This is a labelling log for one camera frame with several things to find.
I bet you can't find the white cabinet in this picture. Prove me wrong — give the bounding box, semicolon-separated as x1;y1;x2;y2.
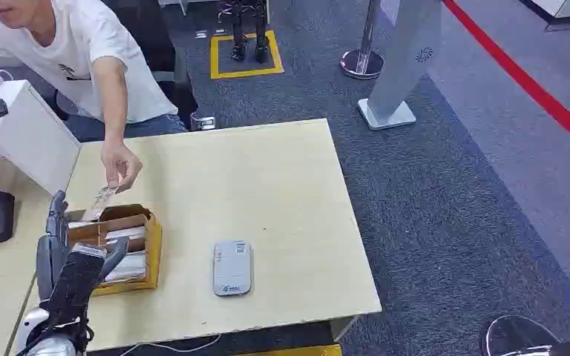
0;79;82;196

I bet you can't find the white cable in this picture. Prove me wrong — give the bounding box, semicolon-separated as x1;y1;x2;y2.
117;334;223;356

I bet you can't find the grey kiosk stand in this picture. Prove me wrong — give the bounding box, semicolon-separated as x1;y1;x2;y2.
357;0;445;132

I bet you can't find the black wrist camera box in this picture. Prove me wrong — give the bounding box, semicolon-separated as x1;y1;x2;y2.
48;244;108;320

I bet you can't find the person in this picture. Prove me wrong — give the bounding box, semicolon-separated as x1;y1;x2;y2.
0;0;189;194

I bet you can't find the yellow floor tape square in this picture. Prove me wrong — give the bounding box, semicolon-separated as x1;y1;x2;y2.
209;30;285;81

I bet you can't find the wooden card box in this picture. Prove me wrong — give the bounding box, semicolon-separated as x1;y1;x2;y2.
66;203;163;297

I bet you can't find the white platform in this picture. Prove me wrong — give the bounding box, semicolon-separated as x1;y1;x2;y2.
520;0;570;31

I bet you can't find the chrome stanchion post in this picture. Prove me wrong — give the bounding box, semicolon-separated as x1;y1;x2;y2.
339;0;385;81

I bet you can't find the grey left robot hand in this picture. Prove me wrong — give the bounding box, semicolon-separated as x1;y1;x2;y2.
35;190;130;302

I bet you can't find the metal chair foot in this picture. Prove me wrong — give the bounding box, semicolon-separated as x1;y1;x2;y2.
190;113;217;132

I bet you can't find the chrome round base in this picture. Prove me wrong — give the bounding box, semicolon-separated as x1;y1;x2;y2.
481;315;561;356

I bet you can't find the person's hand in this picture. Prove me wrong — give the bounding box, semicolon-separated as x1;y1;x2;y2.
100;139;144;194

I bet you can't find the black robot leg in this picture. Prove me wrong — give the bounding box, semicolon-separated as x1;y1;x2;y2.
254;0;271;64
229;0;248;62

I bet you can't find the grey card reader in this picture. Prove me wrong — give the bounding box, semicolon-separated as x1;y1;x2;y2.
212;240;253;297

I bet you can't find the glossy printed card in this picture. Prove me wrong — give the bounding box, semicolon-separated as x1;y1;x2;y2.
82;184;119;223

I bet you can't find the black office chair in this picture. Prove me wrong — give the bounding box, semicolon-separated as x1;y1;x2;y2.
51;0;200;130

